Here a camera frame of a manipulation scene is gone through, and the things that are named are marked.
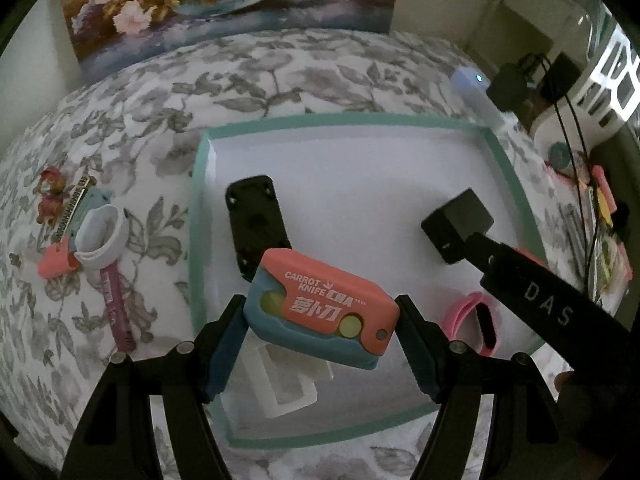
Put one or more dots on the white roll of tape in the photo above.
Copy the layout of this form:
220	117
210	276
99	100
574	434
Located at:
117	239

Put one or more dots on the white power strip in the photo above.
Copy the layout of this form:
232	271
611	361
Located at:
470	85

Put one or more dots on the teal round toy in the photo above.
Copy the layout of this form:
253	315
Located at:
560	155

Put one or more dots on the black plastic plate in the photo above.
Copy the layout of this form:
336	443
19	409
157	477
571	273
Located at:
255	225

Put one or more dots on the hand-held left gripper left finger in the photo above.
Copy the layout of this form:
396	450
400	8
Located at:
225	355

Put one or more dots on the pink blue toy knife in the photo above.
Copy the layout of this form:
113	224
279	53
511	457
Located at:
320	305

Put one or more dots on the pink wristband black face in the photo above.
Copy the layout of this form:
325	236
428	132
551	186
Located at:
457	320

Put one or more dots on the black charger block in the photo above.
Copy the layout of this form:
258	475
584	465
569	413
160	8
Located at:
455	225

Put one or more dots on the floral painting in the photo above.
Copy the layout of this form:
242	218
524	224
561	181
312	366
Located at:
200	0

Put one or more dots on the colourful toy clutter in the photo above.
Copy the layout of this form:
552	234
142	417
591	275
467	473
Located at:
605	195

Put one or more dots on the pink pen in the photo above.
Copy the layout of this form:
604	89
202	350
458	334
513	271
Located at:
117	310

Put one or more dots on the brown pink dog figure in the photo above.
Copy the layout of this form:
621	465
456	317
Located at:
50	195

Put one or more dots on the white rectangular frame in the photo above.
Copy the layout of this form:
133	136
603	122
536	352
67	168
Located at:
295	406

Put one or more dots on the white lattice cabinet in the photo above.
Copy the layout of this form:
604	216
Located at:
615	75

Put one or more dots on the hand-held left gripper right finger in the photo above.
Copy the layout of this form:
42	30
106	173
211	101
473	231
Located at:
420	357

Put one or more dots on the grey floral blanket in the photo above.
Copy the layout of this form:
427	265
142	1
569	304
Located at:
150	110

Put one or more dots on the pink heart block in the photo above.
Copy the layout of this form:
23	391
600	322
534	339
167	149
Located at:
55	262

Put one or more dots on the teal-edged white tray box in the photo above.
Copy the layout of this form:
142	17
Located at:
350	185

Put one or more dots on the black power adapter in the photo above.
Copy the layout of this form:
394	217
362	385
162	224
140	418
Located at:
560	77
507	87

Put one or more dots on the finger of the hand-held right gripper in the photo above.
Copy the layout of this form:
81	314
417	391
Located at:
485	255

